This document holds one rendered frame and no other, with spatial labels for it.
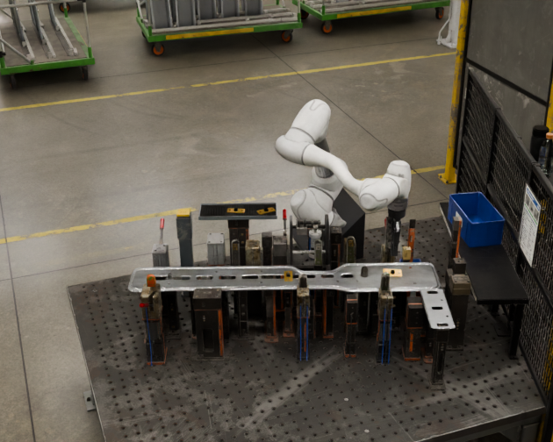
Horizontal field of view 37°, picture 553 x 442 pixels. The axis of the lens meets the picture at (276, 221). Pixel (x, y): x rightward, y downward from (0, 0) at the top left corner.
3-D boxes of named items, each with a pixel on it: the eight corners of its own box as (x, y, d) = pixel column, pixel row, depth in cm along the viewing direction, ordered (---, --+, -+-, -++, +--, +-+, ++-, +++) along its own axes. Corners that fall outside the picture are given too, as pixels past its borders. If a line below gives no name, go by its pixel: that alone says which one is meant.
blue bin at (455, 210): (469, 247, 387) (471, 223, 381) (446, 217, 414) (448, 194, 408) (502, 244, 390) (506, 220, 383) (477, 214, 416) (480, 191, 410)
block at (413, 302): (401, 362, 366) (405, 309, 353) (398, 346, 376) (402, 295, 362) (423, 361, 366) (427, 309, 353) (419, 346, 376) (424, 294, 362)
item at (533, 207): (531, 270, 347) (541, 204, 333) (517, 244, 367) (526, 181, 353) (535, 270, 347) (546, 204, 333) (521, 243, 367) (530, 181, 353)
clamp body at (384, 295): (372, 366, 364) (376, 300, 348) (369, 349, 375) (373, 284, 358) (393, 366, 364) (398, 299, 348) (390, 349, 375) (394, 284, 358)
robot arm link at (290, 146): (297, 156, 371) (312, 131, 375) (265, 146, 381) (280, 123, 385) (307, 172, 382) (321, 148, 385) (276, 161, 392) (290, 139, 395)
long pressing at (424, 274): (125, 295, 363) (125, 292, 362) (132, 268, 383) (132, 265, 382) (442, 291, 363) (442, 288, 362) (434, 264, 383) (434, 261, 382)
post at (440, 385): (431, 390, 349) (436, 334, 335) (427, 374, 359) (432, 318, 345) (446, 390, 349) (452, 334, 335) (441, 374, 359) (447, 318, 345)
